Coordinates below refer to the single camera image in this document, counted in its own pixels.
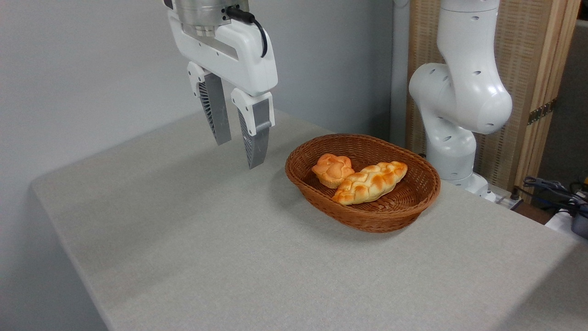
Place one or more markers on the flower-shaped orange bun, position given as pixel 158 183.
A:
pixel 330 168

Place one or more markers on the braided golden bread loaf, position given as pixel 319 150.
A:
pixel 372 184

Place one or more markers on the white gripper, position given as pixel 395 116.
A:
pixel 243 57

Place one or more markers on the brown wicker oval basket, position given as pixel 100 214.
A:
pixel 390 216

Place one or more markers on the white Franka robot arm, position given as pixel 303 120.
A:
pixel 459 92

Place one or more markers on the brass screen hinge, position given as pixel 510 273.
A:
pixel 542 111

